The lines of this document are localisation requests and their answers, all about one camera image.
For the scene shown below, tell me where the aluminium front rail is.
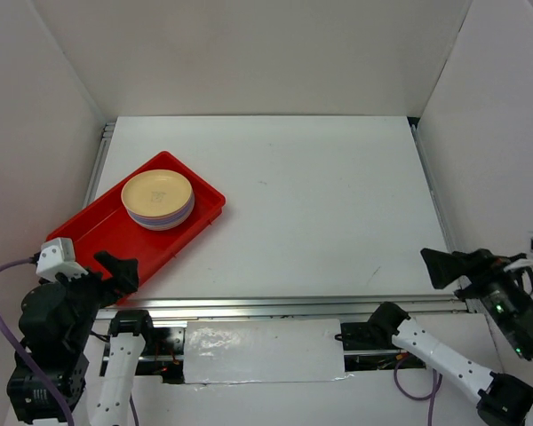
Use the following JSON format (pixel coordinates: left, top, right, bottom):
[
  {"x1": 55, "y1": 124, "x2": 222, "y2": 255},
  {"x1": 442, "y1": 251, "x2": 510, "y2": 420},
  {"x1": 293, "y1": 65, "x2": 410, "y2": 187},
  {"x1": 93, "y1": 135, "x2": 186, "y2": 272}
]
[{"x1": 95, "y1": 296, "x2": 483, "y2": 321}]

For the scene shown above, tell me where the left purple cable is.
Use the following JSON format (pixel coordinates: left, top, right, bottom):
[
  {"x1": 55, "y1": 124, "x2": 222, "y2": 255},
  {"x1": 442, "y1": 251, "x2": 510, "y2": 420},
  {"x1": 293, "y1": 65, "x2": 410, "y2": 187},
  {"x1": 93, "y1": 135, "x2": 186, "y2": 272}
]
[{"x1": 0, "y1": 257, "x2": 139, "y2": 426}]

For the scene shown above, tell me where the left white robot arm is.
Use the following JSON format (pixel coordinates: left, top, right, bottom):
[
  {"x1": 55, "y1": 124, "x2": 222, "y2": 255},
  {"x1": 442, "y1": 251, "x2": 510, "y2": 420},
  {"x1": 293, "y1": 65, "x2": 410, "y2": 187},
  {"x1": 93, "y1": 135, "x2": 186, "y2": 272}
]
[{"x1": 6, "y1": 249, "x2": 158, "y2": 425}]

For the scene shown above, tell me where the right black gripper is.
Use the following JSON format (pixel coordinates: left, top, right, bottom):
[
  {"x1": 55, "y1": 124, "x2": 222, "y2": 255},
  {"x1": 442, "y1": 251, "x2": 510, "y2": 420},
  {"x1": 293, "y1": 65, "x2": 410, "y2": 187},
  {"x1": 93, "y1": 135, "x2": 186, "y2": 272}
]
[{"x1": 418, "y1": 242, "x2": 533, "y2": 355}]

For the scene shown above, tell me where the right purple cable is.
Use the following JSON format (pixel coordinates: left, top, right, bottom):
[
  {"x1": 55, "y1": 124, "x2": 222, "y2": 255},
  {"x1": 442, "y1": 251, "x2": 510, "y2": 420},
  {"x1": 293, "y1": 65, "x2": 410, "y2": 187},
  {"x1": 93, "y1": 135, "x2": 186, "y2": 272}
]
[{"x1": 393, "y1": 357, "x2": 443, "y2": 426}]

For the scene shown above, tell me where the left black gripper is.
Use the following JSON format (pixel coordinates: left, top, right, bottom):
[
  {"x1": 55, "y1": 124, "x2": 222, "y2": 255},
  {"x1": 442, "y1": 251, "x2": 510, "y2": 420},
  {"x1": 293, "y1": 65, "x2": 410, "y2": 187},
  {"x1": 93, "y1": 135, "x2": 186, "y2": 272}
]
[{"x1": 52, "y1": 248, "x2": 139, "y2": 346}]

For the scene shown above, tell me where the orange plate back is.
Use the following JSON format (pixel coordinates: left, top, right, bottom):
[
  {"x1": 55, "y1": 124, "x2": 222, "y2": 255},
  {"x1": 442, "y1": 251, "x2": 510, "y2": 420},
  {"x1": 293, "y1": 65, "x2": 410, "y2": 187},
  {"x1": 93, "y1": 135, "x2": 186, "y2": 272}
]
[{"x1": 121, "y1": 170, "x2": 193, "y2": 217}]

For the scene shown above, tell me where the red plastic bin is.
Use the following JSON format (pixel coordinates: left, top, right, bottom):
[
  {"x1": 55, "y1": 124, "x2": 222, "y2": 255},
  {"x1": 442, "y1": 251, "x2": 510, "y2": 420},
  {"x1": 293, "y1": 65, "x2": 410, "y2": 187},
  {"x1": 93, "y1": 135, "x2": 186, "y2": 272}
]
[{"x1": 46, "y1": 151, "x2": 226, "y2": 285}]

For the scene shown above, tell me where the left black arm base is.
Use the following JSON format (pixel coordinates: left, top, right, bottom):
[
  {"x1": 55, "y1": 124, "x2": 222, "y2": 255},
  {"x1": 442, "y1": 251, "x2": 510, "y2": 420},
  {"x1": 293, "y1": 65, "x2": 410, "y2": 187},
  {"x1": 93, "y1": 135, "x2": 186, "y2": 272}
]
[{"x1": 105, "y1": 310, "x2": 186, "y2": 365}]

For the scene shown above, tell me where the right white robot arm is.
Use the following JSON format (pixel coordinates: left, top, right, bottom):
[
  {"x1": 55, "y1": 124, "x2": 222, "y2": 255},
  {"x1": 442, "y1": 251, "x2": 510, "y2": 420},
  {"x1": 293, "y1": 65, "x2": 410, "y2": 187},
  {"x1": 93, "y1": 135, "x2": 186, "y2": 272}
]
[{"x1": 369, "y1": 241, "x2": 533, "y2": 425}]

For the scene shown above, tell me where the pink plate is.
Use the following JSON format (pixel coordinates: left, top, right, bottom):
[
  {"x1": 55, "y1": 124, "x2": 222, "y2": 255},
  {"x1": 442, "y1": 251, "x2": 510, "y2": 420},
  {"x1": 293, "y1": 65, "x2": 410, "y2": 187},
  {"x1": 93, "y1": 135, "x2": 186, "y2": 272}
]
[{"x1": 126, "y1": 194, "x2": 195, "y2": 222}]

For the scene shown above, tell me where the lilac plate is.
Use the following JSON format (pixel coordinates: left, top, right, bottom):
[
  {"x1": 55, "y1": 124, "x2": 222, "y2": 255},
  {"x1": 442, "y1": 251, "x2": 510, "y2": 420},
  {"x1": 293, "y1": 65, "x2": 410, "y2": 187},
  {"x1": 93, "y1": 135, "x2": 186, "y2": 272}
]
[{"x1": 129, "y1": 208, "x2": 194, "y2": 226}]

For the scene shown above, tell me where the blue plate back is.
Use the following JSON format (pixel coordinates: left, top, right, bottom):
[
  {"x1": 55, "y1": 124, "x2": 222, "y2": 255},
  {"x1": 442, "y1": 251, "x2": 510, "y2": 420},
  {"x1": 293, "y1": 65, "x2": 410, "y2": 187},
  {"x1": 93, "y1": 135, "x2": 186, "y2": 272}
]
[{"x1": 137, "y1": 214, "x2": 191, "y2": 230}]

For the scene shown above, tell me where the white taped cover panel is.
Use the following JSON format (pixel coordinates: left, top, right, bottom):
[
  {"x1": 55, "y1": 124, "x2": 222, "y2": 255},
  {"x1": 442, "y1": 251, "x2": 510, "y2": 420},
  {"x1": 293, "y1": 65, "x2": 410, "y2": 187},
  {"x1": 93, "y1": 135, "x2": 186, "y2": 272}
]
[{"x1": 183, "y1": 319, "x2": 346, "y2": 384}]

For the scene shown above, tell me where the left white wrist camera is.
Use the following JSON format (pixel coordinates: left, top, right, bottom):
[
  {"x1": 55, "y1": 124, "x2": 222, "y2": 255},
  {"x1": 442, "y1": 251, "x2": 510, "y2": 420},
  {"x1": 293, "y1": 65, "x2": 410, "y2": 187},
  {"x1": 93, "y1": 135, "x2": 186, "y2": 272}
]
[{"x1": 36, "y1": 238, "x2": 87, "y2": 282}]

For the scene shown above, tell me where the purple cable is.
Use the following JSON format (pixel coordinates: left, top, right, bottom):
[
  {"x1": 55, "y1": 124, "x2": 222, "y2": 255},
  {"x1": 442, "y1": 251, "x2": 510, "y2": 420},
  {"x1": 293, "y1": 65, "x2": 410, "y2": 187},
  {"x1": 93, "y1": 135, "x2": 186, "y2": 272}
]
[
  {"x1": 0, "y1": 257, "x2": 139, "y2": 426},
  {"x1": 393, "y1": 357, "x2": 443, "y2": 426}
]

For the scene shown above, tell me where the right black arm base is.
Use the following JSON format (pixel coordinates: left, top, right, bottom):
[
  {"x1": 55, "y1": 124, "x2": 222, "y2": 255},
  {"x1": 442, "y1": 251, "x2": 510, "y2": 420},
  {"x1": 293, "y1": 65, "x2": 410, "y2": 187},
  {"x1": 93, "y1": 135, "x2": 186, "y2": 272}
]
[{"x1": 334, "y1": 302, "x2": 426, "y2": 351}]

